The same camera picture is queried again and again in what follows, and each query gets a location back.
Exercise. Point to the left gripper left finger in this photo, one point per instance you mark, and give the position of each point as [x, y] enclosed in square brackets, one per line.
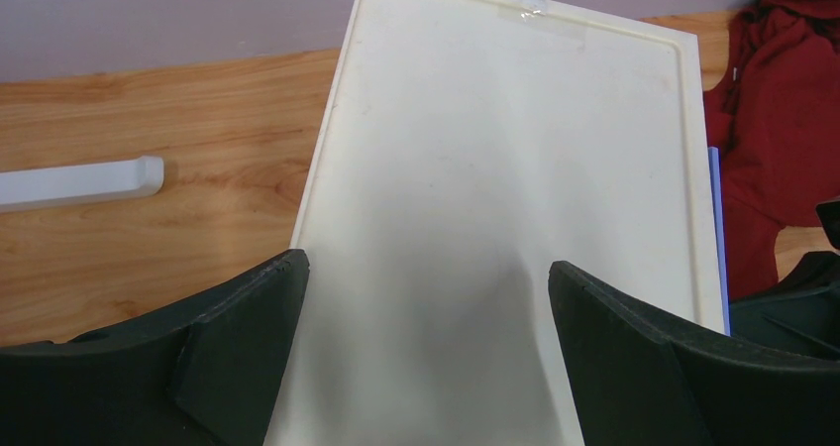
[205, 370]

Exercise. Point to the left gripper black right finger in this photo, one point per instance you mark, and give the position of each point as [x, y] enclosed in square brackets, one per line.
[640, 375]

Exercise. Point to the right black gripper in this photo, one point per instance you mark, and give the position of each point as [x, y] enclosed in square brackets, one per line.
[800, 314]

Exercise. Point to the blue purple drawer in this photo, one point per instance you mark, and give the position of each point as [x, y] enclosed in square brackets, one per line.
[717, 207]

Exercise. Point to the white mini drawer cabinet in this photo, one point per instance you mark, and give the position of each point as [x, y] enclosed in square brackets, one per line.
[466, 145]

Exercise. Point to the red cloth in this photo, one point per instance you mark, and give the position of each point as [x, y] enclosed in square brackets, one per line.
[774, 117]

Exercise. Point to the metal clothes rack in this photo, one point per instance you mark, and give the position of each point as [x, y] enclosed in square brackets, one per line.
[49, 187]

